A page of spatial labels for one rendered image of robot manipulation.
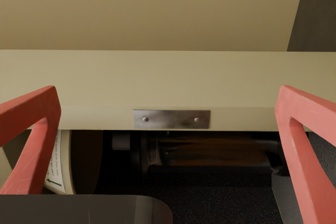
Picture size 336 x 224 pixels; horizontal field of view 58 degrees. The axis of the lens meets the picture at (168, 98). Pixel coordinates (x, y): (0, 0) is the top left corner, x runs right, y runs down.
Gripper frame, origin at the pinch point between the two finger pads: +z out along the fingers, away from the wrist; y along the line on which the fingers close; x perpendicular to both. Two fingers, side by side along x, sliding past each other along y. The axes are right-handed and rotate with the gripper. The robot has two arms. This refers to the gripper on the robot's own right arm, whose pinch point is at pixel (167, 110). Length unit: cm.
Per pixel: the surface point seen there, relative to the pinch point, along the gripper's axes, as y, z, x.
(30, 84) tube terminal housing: 13.6, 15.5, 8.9
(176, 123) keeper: -0.8, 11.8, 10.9
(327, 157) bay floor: -18.7, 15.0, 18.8
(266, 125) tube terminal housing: -9.2, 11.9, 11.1
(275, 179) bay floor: -18.8, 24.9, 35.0
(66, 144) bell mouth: 11.7, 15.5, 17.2
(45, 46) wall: 29, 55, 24
